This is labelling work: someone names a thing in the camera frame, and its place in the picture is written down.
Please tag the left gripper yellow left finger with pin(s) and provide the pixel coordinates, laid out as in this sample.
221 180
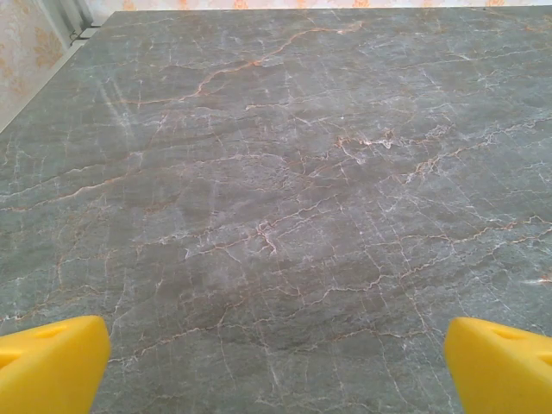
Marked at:
52 362

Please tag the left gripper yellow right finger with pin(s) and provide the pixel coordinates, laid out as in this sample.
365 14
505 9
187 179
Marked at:
504 371

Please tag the aluminium frame post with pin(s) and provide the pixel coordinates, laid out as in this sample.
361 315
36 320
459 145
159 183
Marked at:
73 17

